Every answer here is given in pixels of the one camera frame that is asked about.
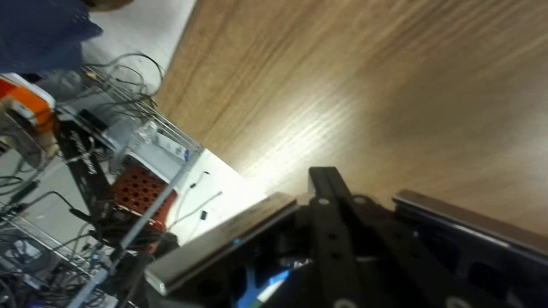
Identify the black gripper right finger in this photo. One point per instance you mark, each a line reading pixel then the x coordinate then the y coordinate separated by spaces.
pixel 411 258

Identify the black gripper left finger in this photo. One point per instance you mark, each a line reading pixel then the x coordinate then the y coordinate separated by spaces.
pixel 334 240

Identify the white board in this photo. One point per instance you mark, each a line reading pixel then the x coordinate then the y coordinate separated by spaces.
pixel 215 194

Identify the red perforated block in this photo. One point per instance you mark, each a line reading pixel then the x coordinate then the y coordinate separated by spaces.
pixel 138 194

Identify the orange white device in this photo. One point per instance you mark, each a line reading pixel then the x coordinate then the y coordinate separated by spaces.
pixel 25 109

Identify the blue cloth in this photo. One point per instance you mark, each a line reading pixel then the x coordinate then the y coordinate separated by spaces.
pixel 39 32

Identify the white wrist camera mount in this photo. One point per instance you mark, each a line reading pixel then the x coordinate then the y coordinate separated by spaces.
pixel 219 242

